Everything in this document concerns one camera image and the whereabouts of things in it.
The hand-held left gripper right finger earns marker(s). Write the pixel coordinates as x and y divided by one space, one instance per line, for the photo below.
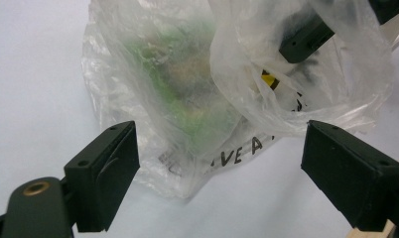
349 175

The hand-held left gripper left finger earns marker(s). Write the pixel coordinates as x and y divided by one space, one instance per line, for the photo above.
101 178

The clear plastic smiley bag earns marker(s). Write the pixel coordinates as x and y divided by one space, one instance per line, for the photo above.
121 99

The green snack packet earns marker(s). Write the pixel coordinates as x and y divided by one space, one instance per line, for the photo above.
187 109

